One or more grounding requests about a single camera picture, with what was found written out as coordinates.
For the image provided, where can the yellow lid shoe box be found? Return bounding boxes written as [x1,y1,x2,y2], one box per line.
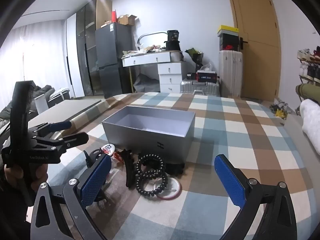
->
[217,25,239,37]

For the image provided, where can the black bead bracelet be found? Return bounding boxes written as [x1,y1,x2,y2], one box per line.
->
[136,154,168,197]

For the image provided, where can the dark cloth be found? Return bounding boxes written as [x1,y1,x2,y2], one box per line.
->
[0,85,55,130]

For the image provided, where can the green rolled mat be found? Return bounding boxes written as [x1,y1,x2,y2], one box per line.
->
[296,84,320,104]

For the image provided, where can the black red flat box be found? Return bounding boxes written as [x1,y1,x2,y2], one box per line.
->
[196,71,217,82]

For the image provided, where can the grey cardboard box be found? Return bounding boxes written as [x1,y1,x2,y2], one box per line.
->
[101,105,196,164]

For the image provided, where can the dark wrapped flower bouquet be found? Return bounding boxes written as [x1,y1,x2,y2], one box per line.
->
[185,47,205,73]

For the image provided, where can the shoe rack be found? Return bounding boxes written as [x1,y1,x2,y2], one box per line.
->
[296,46,320,85]

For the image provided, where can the white suitcase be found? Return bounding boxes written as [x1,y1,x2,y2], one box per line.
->
[219,50,244,98]

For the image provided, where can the yellow shoes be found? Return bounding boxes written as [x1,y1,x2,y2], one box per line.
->
[270,99,289,119]

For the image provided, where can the dark bag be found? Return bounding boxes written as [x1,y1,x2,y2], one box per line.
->
[134,74,160,93]

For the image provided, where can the oval desk mirror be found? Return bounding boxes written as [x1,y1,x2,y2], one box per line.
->
[137,31,168,50]

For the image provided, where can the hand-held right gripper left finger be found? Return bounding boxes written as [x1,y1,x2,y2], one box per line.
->
[30,154,113,240]

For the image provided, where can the dark grey refrigerator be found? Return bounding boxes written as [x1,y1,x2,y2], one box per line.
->
[95,22,133,99]

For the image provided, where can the plaid blanket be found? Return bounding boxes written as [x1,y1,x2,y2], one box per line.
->
[5,92,304,240]

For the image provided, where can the wooden door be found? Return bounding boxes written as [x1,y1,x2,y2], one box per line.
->
[226,0,282,102]

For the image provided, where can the white drawer cabinet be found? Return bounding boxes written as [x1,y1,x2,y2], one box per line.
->
[157,62,187,93]

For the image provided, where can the round white pin badge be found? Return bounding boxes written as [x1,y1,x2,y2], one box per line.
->
[153,176,182,200]

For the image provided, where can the white desk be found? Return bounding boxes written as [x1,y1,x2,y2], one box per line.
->
[122,51,187,94]

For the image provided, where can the long black hair claw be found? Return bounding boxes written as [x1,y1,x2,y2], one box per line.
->
[120,149,138,188]

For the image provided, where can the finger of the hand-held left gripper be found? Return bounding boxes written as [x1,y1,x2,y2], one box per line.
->
[27,121,72,139]
[33,132,89,153]

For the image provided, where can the red white charm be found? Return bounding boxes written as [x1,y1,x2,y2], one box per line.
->
[100,144,123,163]

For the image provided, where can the glass door wardrobe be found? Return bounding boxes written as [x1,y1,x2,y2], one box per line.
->
[66,0,105,98]

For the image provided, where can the flat cardboard sheet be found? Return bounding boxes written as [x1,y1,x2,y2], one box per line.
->
[96,0,113,28]

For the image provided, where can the open cardboard box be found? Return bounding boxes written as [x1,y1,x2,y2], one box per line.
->
[117,14,138,26]

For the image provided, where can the silver suitcase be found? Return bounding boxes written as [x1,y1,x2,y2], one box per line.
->
[180,78,222,97]

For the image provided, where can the pile of desk clutter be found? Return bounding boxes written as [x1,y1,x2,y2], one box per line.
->
[122,44,170,56]

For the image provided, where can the person's left hand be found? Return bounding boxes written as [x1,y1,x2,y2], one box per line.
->
[4,164,48,193]

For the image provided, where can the black red shoe box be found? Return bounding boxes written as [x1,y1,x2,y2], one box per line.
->
[218,34,240,51]

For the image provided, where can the person's left forearm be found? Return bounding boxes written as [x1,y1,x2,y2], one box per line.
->
[2,180,34,240]

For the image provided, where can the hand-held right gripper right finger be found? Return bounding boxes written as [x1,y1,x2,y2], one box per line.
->
[214,154,300,240]

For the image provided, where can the grey box lid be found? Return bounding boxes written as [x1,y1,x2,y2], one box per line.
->
[27,99,102,128]

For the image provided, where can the black desk appliance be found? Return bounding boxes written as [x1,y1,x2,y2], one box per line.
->
[164,30,181,52]

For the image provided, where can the white curtain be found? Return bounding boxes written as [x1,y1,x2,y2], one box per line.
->
[0,22,68,110]

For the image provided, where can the small black hair clip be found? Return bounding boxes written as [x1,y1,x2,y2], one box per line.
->
[84,149,105,170]

